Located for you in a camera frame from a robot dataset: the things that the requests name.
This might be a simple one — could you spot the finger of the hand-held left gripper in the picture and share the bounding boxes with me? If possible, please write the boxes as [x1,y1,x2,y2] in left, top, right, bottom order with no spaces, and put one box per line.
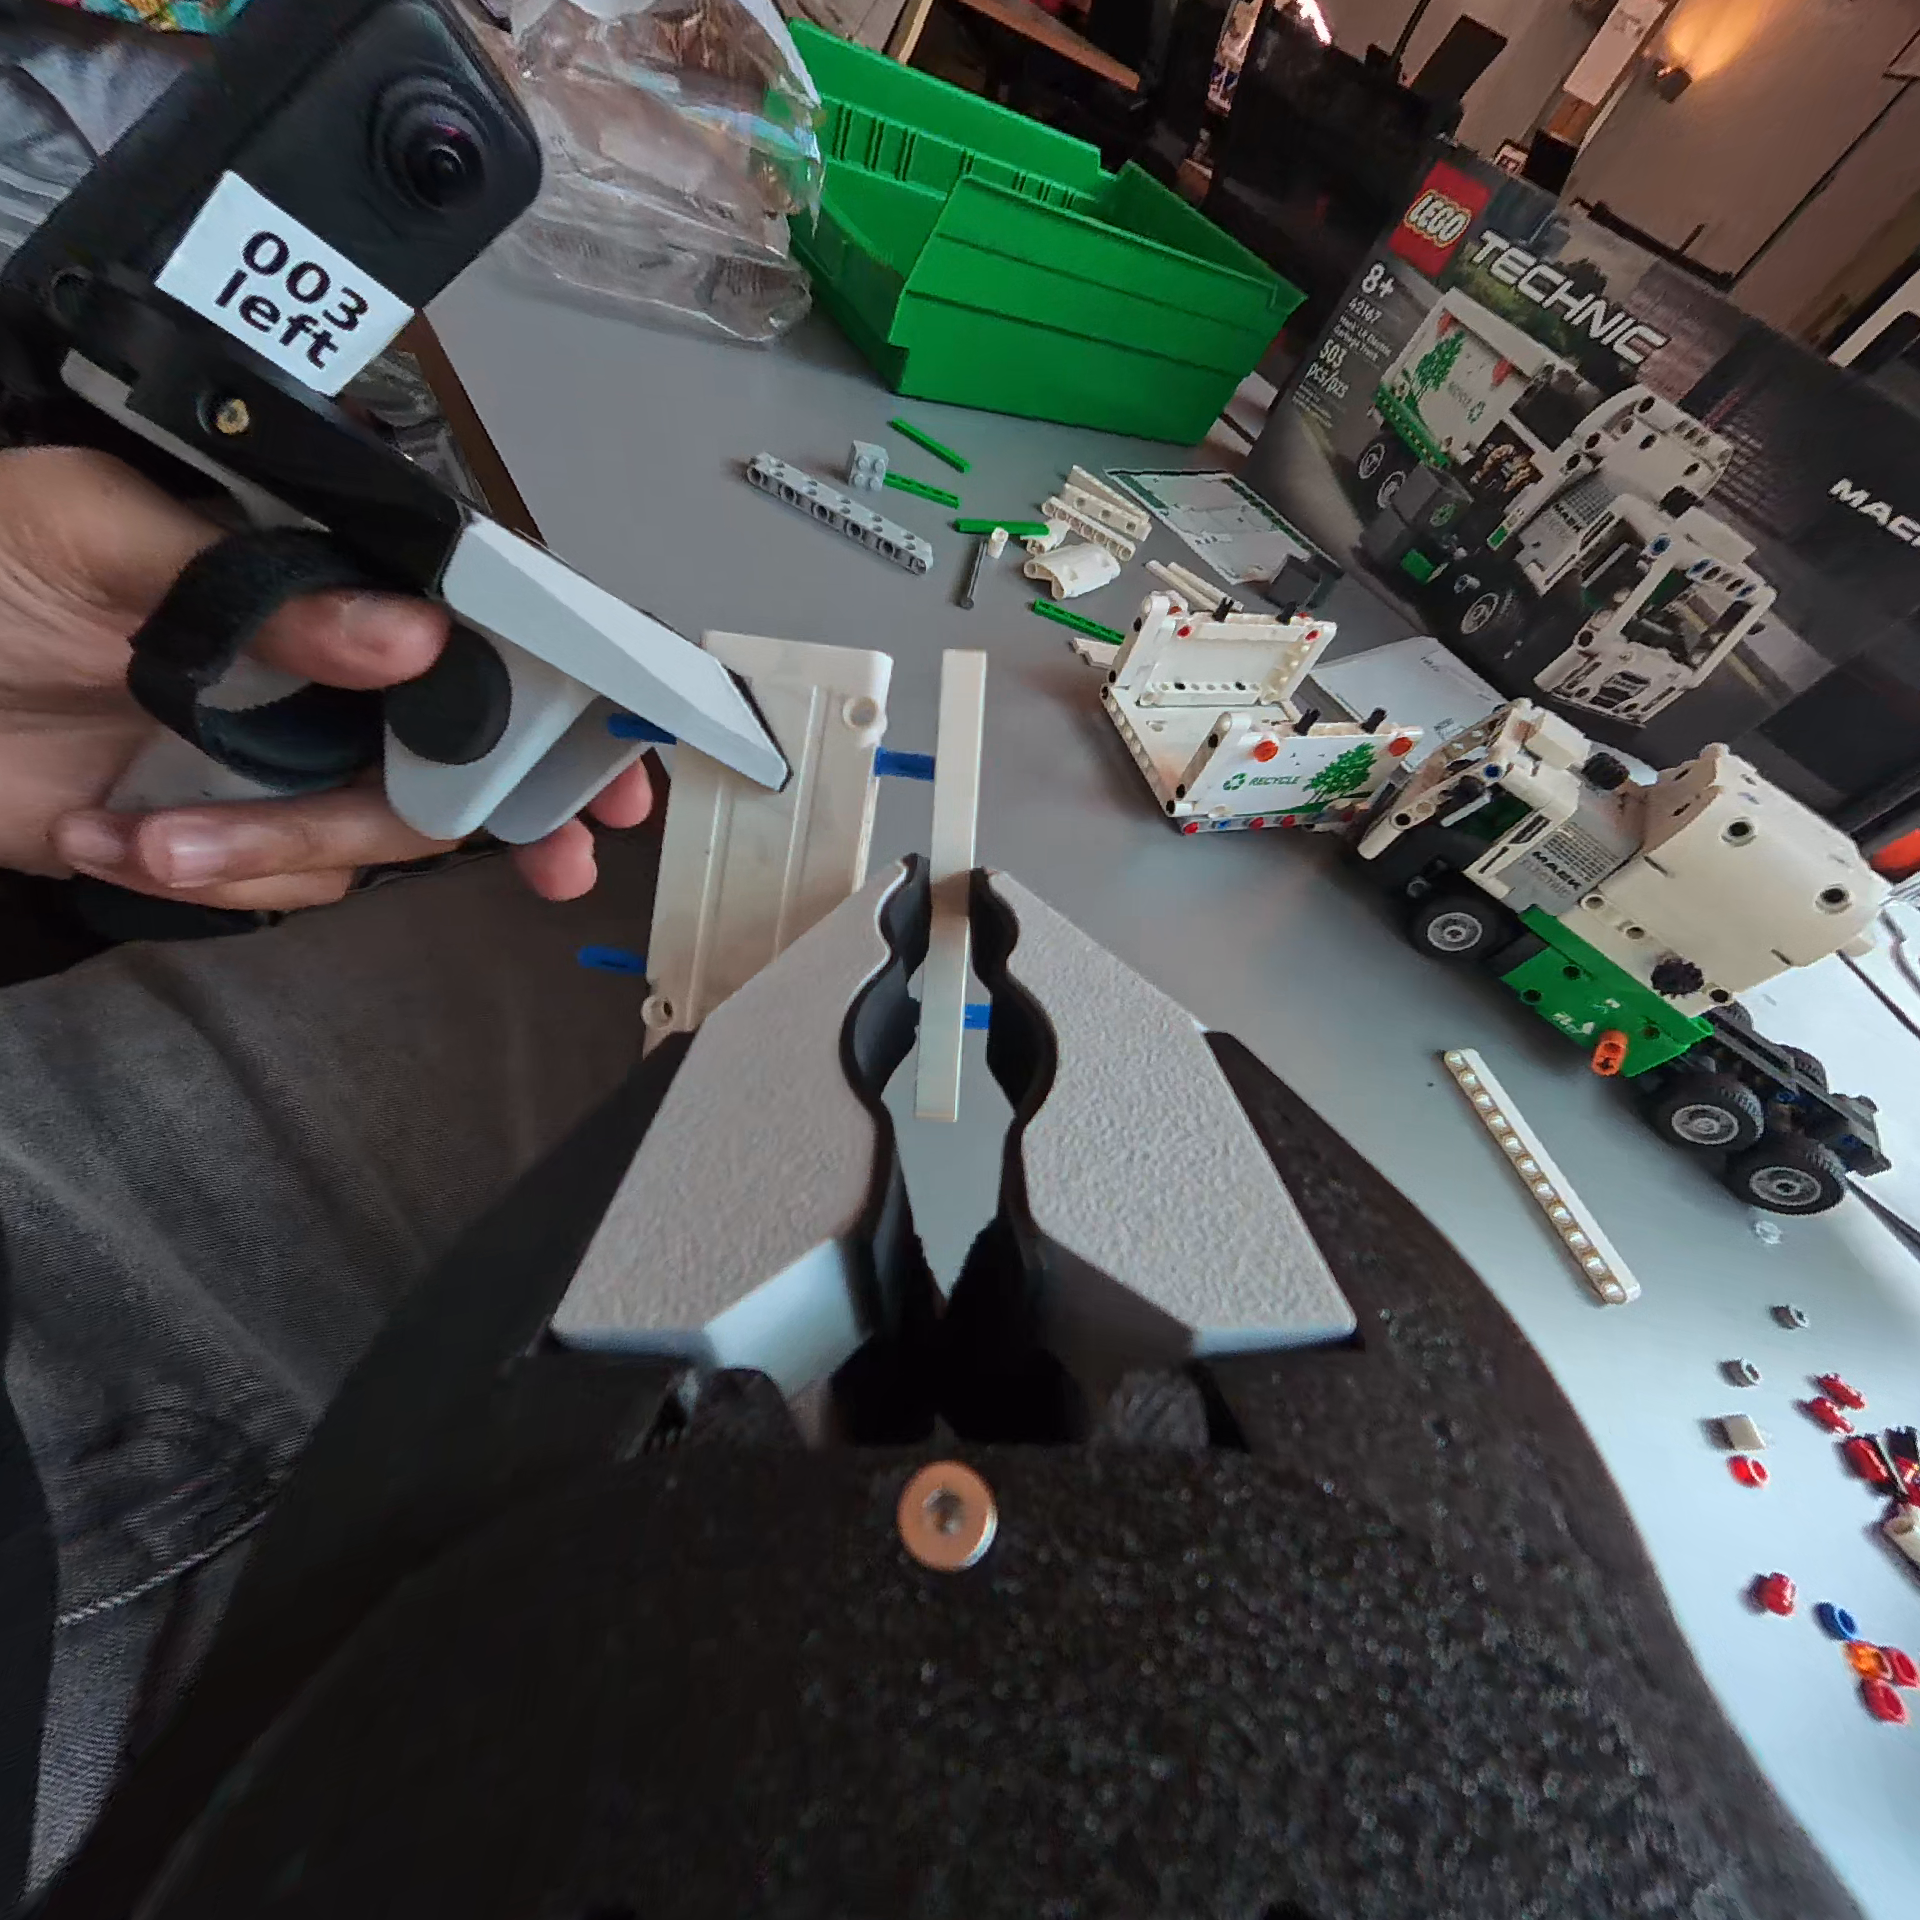
[441,513,794,794]

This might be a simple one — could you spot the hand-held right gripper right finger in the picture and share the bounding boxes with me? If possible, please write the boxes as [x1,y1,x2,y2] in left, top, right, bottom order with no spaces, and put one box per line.
[948,865,1361,1438]

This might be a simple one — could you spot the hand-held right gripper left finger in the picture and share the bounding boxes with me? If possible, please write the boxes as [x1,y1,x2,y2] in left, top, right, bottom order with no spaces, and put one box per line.
[551,857,947,1445]

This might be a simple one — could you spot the white lego panel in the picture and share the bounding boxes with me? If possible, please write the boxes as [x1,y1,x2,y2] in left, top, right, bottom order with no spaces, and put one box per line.
[578,631,937,1055]

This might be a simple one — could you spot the white lego beam blue pins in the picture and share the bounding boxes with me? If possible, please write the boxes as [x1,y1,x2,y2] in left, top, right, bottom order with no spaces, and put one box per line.
[912,647,995,1123]

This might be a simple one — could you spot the grey lego beam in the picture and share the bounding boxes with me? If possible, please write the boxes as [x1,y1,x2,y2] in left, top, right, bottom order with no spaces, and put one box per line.
[745,451,936,575]

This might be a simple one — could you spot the long white lego beam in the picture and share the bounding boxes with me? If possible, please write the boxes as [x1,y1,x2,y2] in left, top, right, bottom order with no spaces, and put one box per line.
[1442,1047,1641,1306]

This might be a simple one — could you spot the white lego truck container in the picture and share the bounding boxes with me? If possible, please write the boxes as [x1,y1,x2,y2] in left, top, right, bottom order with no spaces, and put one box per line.
[1100,592,1427,833]

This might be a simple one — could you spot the white green lego truck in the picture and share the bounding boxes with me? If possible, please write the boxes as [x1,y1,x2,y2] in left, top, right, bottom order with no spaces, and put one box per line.
[1352,697,1895,1216]

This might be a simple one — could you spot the group of small red lego pieces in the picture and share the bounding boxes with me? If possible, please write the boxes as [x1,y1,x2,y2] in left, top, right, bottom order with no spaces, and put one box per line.
[1718,1305,1920,1727]

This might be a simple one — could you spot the lego set box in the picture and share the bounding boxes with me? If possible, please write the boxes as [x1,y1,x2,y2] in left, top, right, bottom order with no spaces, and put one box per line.
[1249,142,1920,841]

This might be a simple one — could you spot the person's left hand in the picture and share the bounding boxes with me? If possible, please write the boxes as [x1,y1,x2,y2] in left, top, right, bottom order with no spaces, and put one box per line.
[0,448,658,912]

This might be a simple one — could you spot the clear plastic bag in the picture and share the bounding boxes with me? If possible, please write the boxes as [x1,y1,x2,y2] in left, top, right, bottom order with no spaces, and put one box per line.
[503,0,823,344]

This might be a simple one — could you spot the person's leg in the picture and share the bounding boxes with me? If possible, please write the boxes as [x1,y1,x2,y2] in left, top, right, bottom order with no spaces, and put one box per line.
[0,816,678,1905]

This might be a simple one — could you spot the green plastic bin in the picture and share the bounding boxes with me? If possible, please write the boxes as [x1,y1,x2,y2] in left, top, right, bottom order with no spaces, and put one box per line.
[784,17,1305,448]

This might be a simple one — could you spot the sticker sheet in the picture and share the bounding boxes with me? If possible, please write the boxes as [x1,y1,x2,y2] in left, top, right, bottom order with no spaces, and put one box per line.
[1107,469,1315,585]

